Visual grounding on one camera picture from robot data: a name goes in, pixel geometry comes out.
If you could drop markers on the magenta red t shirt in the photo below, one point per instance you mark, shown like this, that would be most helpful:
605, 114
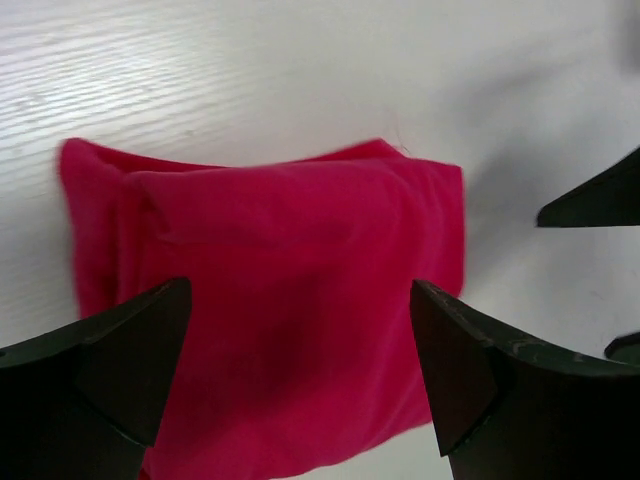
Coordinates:
299, 352

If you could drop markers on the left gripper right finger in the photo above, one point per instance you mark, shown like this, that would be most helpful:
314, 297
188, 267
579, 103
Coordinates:
508, 405

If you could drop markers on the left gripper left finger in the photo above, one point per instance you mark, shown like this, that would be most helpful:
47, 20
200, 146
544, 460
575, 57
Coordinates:
85, 401

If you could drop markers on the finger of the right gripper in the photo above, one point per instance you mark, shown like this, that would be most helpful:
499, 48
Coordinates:
610, 199
624, 349

